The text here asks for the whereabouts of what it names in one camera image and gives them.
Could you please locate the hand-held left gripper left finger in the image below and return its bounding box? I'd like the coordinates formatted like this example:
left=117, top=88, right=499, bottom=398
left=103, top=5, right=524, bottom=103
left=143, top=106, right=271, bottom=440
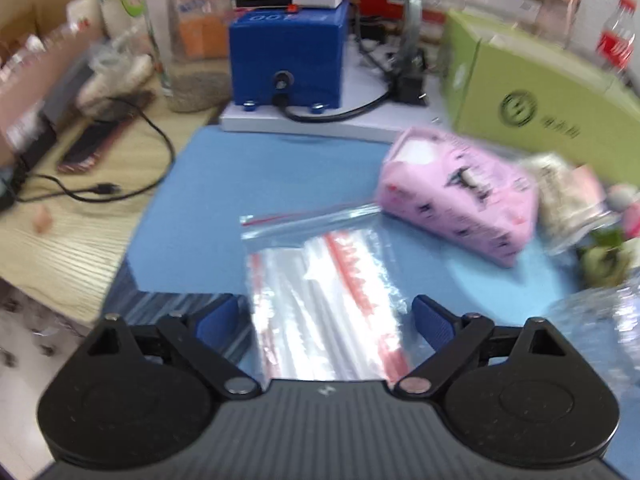
left=100, top=294, right=262, bottom=401

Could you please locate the red label soda bottle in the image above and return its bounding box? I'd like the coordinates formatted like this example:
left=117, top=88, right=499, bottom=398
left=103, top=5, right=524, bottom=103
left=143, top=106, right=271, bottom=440
left=596, top=0, right=639, bottom=80

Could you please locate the thick black cable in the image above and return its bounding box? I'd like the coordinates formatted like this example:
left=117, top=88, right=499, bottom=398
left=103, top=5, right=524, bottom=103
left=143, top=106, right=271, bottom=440
left=272, top=71, right=397, bottom=122

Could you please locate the green cardboard box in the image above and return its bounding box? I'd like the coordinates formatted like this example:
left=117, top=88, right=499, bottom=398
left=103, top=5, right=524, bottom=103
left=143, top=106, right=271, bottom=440
left=438, top=8, right=640, bottom=187

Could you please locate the blue metal box device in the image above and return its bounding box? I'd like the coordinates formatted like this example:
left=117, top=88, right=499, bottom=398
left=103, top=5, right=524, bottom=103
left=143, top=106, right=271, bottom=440
left=228, top=0, right=350, bottom=112

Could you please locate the white and green packet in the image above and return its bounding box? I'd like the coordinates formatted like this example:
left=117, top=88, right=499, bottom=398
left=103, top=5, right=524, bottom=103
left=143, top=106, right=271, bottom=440
left=95, top=0, right=152, bottom=41

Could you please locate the green and pink flower toy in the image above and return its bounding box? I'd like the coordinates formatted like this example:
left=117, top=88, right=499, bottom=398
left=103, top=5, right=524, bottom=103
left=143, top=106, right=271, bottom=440
left=575, top=184, right=640, bottom=290

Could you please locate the glass jar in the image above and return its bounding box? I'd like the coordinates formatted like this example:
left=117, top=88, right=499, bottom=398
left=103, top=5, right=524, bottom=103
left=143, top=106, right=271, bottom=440
left=141, top=0, right=237, bottom=114

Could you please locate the pack of clear zip bags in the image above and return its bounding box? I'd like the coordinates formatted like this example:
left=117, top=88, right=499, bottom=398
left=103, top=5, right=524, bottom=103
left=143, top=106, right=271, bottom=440
left=240, top=204, right=417, bottom=383

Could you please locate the crumpled clear plastic wrap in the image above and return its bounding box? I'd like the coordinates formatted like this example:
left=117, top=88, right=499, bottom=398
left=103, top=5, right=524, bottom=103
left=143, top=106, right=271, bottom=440
left=546, top=280, right=640, bottom=413

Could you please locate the pink tissue pack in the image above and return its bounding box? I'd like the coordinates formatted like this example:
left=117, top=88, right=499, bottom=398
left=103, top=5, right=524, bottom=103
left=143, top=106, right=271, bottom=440
left=376, top=126, right=540, bottom=268

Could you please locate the grey metal stand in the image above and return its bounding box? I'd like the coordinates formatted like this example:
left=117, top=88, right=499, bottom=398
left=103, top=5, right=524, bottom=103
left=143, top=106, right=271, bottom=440
left=389, top=0, right=432, bottom=107

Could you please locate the white plastic bag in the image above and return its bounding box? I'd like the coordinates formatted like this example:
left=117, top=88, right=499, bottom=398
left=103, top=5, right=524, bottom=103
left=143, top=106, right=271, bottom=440
left=75, top=37, right=157, bottom=117

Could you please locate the thin black charging cable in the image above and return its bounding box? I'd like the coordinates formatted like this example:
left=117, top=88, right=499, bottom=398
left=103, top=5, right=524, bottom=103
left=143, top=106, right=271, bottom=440
left=14, top=105, right=176, bottom=204

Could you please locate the dark smartphone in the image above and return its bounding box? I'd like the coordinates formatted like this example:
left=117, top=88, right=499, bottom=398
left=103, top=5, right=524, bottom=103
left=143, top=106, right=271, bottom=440
left=56, top=91, right=157, bottom=176

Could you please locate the black device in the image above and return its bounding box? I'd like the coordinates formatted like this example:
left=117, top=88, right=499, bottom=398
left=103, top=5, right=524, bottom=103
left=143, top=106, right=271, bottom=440
left=0, top=119, right=59, bottom=212

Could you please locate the plush toy in plastic bag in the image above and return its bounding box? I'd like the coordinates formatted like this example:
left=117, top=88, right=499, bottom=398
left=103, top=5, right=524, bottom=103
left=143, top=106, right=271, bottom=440
left=519, top=152, right=622, bottom=257

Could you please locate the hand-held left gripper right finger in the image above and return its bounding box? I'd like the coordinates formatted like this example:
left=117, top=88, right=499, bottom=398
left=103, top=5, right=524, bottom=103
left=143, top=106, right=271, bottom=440
left=394, top=295, right=556, bottom=401

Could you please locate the blue mat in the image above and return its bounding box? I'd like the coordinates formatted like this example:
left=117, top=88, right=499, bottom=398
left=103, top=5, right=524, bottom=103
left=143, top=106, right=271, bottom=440
left=102, top=125, right=603, bottom=378

